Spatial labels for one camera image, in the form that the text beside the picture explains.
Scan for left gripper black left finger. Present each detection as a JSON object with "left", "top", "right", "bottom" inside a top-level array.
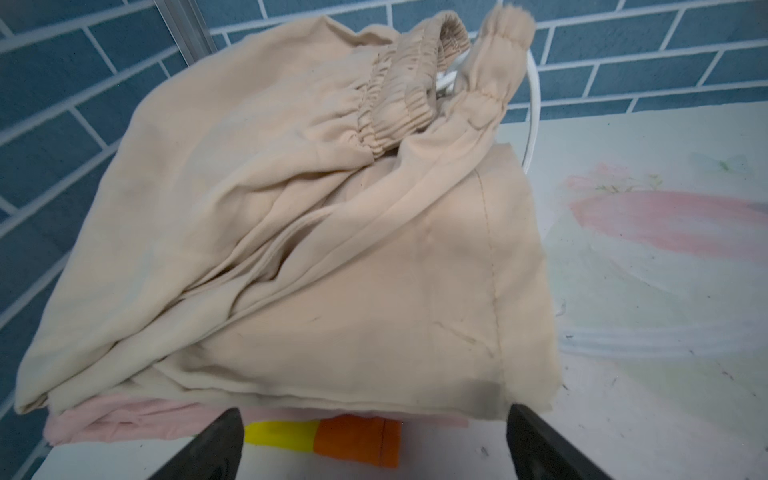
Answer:
[{"left": 149, "top": 408, "right": 245, "bottom": 480}]

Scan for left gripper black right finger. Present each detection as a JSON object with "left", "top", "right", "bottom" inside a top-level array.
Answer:
[{"left": 506, "top": 404, "right": 611, "bottom": 480}]

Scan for pink shorts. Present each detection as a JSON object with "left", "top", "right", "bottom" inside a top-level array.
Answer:
[{"left": 43, "top": 394, "right": 469, "bottom": 446}]

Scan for rainbow striped shorts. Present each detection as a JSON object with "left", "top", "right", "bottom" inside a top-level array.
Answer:
[{"left": 244, "top": 415, "right": 402, "bottom": 469}]

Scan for beige shorts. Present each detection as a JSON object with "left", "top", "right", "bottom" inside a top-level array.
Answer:
[{"left": 15, "top": 5, "right": 561, "bottom": 420}]

